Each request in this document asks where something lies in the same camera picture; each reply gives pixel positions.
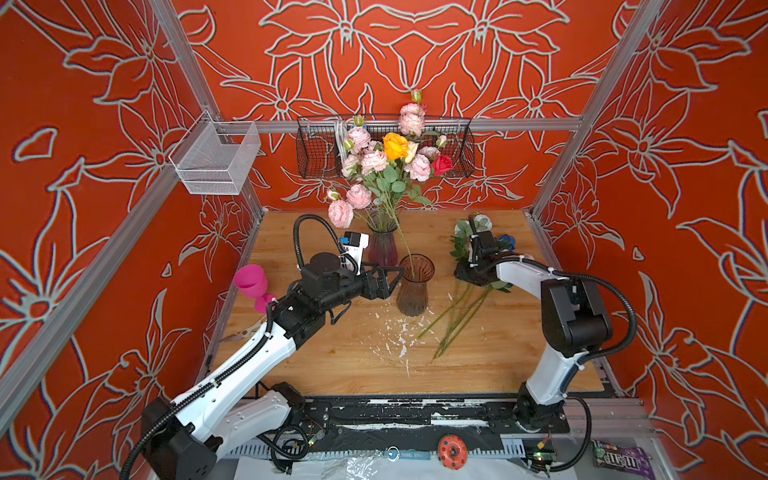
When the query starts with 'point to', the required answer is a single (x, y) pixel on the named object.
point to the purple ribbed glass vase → (383, 248)
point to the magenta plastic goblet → (252, 279)
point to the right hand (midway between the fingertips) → (455, 270)
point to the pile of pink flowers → (452, 324)
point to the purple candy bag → (633, 459)
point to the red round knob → (453, 451)
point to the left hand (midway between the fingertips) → (392, 267)
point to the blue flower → (507, 241)
